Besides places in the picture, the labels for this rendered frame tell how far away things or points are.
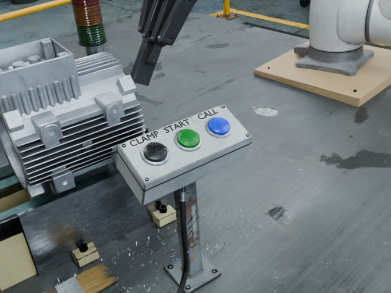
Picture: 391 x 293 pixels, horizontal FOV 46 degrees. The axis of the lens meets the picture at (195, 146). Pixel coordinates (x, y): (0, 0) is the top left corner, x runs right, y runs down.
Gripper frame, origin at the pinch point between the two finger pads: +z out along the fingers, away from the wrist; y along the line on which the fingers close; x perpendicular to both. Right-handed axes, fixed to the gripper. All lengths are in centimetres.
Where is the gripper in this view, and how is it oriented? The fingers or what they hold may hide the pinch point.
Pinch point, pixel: (145, 62)
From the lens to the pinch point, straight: 75.5
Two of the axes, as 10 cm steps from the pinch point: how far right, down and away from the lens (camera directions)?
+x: 7.4, 1.2, 6.6
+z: -3.6, 9.0, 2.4
